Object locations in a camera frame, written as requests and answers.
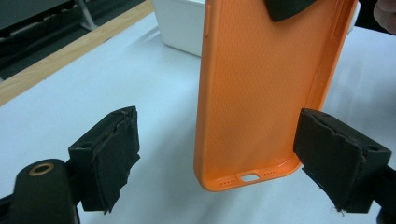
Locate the white metal stand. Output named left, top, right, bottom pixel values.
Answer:
left=74, top=0, right=99, bottom=32

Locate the wooden table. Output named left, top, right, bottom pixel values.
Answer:
left=0, top=0, right=155, bottom=107

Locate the orange phone case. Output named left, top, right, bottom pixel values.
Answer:
left=193, top=0, right=359, bottom=192

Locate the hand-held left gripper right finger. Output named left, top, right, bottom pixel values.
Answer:
left=292, top=107, right=392, bottom=216

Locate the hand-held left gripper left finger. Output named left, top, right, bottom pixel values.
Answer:
left=68, top=105, right=141, bottom=215

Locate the white plastic bin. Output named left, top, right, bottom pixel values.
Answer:
left=151, top=0, right=362, bottom=58

